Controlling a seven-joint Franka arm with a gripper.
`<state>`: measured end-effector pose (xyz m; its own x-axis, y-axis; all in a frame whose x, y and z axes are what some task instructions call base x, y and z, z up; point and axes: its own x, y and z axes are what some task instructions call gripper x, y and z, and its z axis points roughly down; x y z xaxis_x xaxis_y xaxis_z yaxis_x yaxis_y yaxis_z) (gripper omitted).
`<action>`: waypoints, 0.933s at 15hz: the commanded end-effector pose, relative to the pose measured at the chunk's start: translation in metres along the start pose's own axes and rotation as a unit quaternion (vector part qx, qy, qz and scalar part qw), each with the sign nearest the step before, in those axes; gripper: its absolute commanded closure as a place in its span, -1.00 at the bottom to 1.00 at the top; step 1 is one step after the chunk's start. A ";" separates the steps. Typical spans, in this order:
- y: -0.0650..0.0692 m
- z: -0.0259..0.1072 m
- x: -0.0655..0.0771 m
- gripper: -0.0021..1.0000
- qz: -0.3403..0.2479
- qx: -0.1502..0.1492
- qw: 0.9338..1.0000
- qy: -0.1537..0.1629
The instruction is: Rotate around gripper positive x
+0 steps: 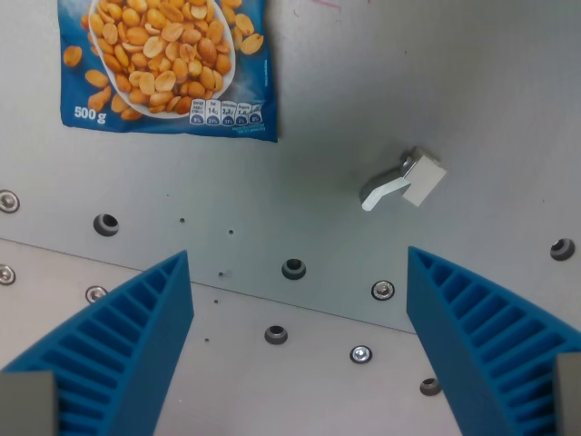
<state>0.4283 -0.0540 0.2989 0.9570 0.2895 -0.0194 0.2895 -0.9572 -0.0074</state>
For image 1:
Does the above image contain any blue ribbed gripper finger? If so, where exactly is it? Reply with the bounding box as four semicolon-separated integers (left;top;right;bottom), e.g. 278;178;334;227
0;249;195;436
406;245;581;436

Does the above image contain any blue peanut bag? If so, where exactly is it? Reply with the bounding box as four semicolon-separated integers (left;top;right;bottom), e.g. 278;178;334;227
56;0;279;144

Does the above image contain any small metal bracket block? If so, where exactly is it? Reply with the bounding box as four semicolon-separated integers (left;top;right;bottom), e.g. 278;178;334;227
359;145;448;213

